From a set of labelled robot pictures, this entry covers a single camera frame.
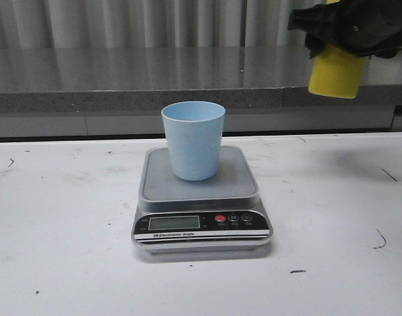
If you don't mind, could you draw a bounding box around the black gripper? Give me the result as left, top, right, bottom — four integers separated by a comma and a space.
287, 1, 402, 59

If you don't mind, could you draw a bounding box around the yellow squeeze bottle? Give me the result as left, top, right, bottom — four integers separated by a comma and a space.
308, 43, 366, 99

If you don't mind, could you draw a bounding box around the light blue plastic cup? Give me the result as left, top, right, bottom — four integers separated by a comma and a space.
161, 101, 225, 181

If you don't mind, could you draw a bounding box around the silver digital kitchen scale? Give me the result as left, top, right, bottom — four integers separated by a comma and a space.
131, 146, 273, 253

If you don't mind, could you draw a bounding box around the grey stone counter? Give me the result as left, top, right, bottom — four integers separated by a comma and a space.
0, 46, 402, 139

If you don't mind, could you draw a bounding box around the grey pleated curtain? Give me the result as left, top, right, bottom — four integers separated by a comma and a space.
0, 0, 312, 49

